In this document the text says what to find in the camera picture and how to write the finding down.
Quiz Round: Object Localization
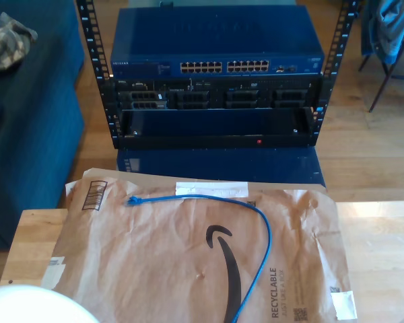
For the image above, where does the blue network cable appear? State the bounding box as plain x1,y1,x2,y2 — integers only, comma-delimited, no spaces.
127,194,273,323

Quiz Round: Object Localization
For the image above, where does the blue rack shelf tray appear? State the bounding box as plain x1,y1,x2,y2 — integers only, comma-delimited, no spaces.
120,107,313,137

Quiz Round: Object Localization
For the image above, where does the black rack server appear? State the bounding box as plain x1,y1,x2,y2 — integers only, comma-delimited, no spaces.
100,75,325,112

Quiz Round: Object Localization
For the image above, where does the brown paper mailer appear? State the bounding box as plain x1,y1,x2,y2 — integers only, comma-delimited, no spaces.
50,168,358,323

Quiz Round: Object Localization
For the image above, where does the dark blue sofa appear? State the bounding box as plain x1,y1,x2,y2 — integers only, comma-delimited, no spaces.
0,0,86,252

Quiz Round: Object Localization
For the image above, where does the dark metal chair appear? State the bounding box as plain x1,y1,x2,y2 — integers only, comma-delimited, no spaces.
358,20,404,114

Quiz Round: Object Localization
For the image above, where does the blue jacket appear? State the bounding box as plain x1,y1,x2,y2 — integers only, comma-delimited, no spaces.
360,0,404,67

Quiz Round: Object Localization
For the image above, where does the camouflage cloth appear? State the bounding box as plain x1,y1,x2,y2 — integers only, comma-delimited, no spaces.
0,8,39,74

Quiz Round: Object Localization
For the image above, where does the blue network switch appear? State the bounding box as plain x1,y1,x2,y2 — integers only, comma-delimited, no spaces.
110,5,326,79

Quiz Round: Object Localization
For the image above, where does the black rack frame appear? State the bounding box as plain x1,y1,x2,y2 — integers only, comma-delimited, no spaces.
74,0,360,151

